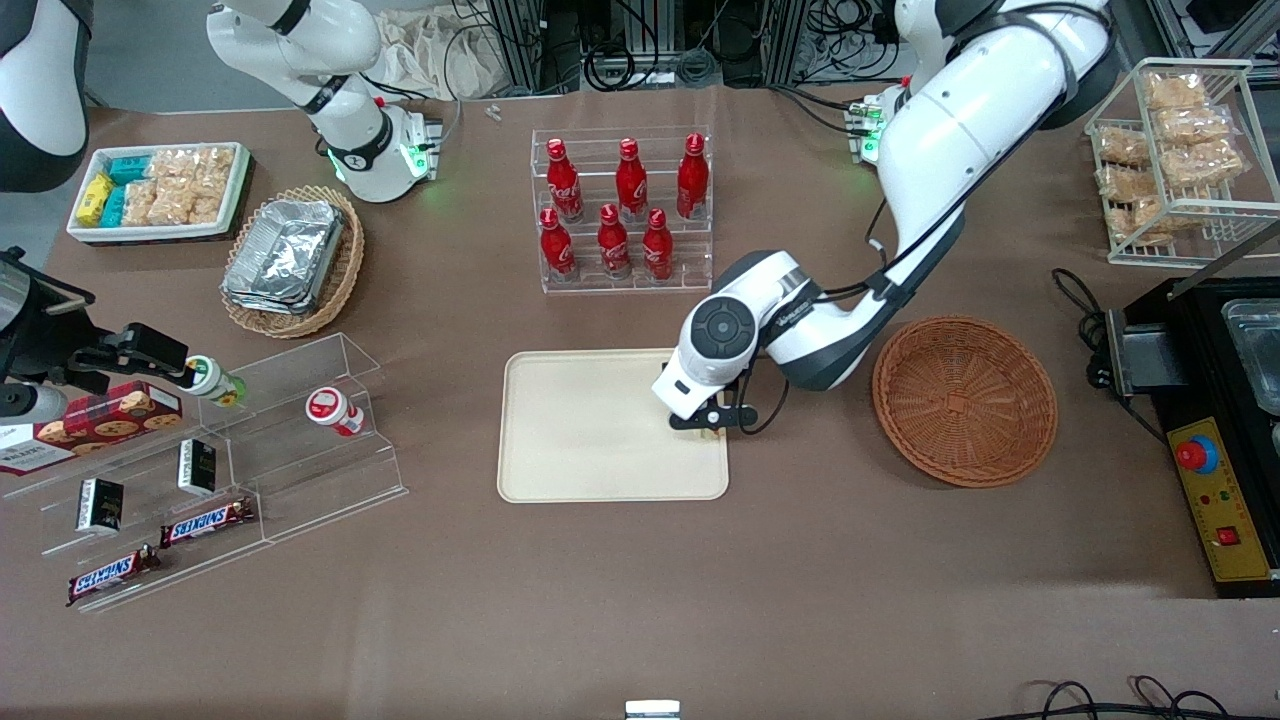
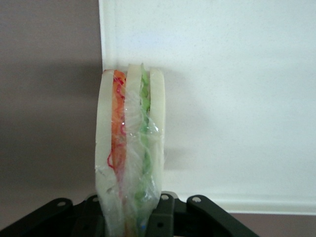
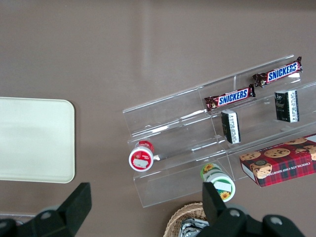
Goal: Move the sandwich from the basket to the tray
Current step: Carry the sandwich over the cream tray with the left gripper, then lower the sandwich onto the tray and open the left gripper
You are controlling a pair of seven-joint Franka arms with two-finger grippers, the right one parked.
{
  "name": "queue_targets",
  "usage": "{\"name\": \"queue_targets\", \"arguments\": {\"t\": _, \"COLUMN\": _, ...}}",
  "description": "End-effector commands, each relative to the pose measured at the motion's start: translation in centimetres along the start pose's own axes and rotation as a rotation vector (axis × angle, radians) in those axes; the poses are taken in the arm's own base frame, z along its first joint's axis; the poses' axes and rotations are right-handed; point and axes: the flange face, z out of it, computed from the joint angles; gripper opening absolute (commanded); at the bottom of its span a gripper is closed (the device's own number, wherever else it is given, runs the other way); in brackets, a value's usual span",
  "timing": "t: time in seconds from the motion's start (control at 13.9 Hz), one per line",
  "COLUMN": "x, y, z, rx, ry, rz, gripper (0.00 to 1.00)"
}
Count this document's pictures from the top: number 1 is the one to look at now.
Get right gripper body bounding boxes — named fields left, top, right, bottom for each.
left=0, top=250, right=121, bottom=387

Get cream rectangular serving tray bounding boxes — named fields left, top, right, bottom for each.
left=497, top=348, right=730, bottom=503

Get aluminium foil tray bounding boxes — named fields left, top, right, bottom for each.
left=224, top=198, right=347, bottom=303

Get oval tan wicker basket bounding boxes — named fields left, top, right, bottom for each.
left=220, top=185, right=366, bottom=340

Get round brown wicker basket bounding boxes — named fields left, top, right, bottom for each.
left=872, top=316, right=1059, bottom=489

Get green capped small bottle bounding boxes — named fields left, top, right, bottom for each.
left=185, top=356, right=247, bottom=409

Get red plaid cookie box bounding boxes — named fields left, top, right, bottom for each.
left=0, top=381, right=185, bottom=477

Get small black box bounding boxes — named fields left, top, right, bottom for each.
left=177, top=439, right=218, bottom=497
left=76, top=478, right=125, bottom=534

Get yellow snack pack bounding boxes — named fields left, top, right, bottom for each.
left=76, top=172, right=114, bottom=227

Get Snickers chocolate bar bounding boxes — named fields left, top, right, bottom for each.
left=159, top=497, right=257, bottom=549
left=66, top=544, right=162, bottom=607

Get red capped small bottle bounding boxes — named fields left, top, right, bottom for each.
left=305, top=386, right=367, bottom=439

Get clear acrylic stepped shelf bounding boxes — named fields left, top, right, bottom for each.
left=0, top=333, right=409, bottom=614

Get clear acrylic bottle rack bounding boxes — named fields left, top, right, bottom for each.
left=531, top=127, right=714, bottom=294

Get red cola bottle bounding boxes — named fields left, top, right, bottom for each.
left=615, top=138, right=649, bottom=224
left=642, top=208, right=676, bottom=282
left=540, top=207, right=578, bottom=282
left=598, top=204, right=634, bottom=280
left=676, top=133, right=711, bottom=222
left=546, top=138, right=585, bottom=224

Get white rectangular snack bin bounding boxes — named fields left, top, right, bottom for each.
left=66, top=142, right=252, bottom=245

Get beige cloth bag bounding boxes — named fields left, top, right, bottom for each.
left=378, top=8, right=513, bottom=102

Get yellow emergency stop control box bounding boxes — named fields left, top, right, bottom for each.
left=1164, top=415, right=1280, bottom=599

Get metal pan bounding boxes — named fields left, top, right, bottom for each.
left=1220, top=297, right=1280, bottom=417

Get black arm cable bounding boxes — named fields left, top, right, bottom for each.
left=745, top=20, right=1081, bottom=436

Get black appliance power cable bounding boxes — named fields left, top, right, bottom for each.
left=1051, top=266, right=1166, bottom=441

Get coiled black cable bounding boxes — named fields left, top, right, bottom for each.
left=583, top=38, right=638, bottom=93

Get aluminium profile frame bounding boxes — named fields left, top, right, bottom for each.
left=488, top=0, right=548, bottom=98

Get white wire rack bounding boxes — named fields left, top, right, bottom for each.
left=1085, top=57, right=1280, bottom=268

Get black cable bundle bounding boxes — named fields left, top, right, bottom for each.
left=1000, top=676, right=1280, bottom=720

